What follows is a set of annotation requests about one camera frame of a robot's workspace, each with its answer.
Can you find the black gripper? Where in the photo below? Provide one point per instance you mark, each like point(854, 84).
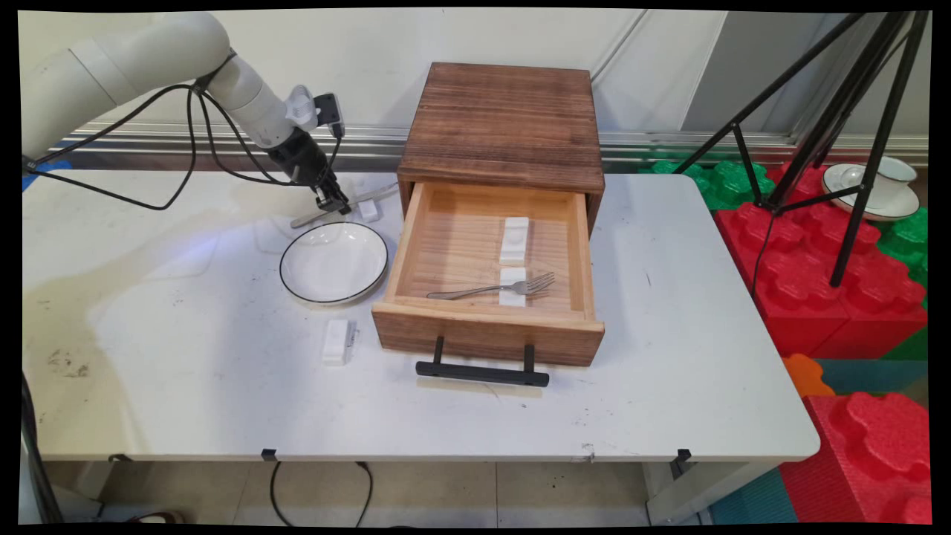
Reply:
point(304, 160)

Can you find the silver table knife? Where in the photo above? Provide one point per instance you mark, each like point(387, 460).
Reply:
point(371, 195)

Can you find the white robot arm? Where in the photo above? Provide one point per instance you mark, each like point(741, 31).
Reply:
point(111, 67)

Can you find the white ceramic cutlery rest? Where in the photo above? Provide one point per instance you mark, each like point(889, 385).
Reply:
point(336, 342)
point(513, 275)
point(514, 241)
point(369, 212)

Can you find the white plate black rim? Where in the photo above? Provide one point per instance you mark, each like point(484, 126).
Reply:
point(334, 264)

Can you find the dark brown wooden cabinet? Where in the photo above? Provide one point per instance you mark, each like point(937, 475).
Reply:
point(505, 119)

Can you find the light wooden drawer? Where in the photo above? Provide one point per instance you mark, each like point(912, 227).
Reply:
point(483, 334)

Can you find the silver metal fork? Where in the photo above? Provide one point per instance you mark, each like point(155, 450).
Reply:
point(539, 283)

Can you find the blue foam piece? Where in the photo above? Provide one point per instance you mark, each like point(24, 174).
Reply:
point(44, 174)

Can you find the green foam block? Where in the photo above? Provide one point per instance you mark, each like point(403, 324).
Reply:
point(721, 186)
point(906, 238)

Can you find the black stand leg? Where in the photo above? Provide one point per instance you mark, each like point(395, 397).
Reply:
point(41, 461)

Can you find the white table leg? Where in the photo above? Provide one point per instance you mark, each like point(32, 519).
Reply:
point(691, 490)

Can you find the large red foam block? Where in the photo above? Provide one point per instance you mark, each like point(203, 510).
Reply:
point(802, 297)

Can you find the orange foam piece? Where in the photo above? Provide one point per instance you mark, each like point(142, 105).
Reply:
point(806, 375)

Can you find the black tripod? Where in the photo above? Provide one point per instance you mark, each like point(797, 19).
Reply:
point(879, 148)

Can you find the white cup and saucer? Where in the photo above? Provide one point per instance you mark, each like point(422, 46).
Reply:
point(888, 209)

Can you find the white teacup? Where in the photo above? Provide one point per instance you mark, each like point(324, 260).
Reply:
point(895, 174)

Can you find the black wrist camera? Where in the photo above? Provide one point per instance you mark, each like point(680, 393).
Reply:
point(329, 111)

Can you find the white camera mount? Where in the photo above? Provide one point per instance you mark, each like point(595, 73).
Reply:
point(301, 108)

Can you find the metal wall rail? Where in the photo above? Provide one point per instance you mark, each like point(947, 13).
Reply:
point(669, 145)

